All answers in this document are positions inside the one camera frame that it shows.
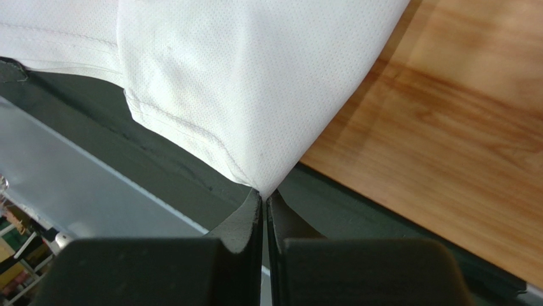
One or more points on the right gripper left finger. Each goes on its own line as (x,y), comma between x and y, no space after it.
(222,267)

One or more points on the white t-shirt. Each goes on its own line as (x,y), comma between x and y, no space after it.
(245,86)

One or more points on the background storage shelf clutter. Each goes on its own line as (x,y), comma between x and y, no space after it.
(28,247)

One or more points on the aluminium frame rail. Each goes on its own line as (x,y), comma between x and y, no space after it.
(64,186)

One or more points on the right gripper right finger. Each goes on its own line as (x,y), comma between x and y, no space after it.
(308,268)

